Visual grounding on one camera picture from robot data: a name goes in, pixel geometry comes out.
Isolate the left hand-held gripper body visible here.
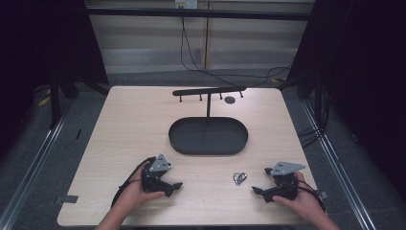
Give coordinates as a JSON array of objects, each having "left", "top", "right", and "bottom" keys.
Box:
[{"left": 141, "top": 153, "right": 172, "bottom": 194}]

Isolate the black wall cable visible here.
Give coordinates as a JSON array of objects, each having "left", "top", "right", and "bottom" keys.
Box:
[{"left": 179, "top": 15, "right": 293, "bottom": 88}]

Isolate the person's left hand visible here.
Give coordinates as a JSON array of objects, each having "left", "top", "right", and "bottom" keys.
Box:
[{"left": 117, "top": 161, "right": 166, "bottom": 215}]

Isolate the person's right hand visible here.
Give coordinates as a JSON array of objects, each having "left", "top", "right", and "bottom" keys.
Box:
[{"left": 272, "top": 172, "right": 324, "bottom": 222}]

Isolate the black horizontal frame bar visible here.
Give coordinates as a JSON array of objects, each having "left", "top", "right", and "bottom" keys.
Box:
[{"left": 85, "top": 7, "right": 315, "bottom": 22}]

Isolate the black metal stand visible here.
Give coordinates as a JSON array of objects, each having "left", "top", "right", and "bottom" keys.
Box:
[{"left": 48, "top": 72, "right": 62, "bottom": 130}]

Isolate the black key rack with tray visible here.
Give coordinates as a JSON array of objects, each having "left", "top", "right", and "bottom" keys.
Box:
[{"left": 168, "top": 85, "right": 249, "bottom": 156}]

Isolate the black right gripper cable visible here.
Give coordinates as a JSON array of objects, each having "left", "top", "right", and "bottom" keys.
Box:
[{"left": 296, "top": 179, "right": 327, "bottom": 214}]

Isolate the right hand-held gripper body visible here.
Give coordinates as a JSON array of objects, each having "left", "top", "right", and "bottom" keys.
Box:
[{"left": 270, "top": 161, "right": 306, "bottom": 201}]

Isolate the black floor cable bundle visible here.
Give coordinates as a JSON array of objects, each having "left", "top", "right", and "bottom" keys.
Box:
[{"left": 297, "top": 85, "right": 331, "bottom": 149}]

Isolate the metal key ring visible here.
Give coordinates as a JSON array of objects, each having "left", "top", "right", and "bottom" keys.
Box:
[{"left": 233, "top": 172, "right": 248, "bottom": 186}]

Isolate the metal floor rail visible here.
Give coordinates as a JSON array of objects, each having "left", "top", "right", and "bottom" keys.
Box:
[
  {"left": 0, "top": 102, "right": 76, "bottom": 230},
  {"left": 300, "top": 101, "right": 378, "bottom": 230}
]

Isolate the black curtain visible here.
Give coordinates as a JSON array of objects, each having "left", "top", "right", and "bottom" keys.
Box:
[
  {"left": 0, "top": 0, "right": 110, "bottom": 161},
  {"left": 277, "top": 0, "right": 406, "bottom": 196}
]

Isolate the yellow floor strap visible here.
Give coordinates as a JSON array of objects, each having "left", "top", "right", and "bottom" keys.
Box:
[{"left": 35, "top": 88, "right": 53, "bottom": 108}]

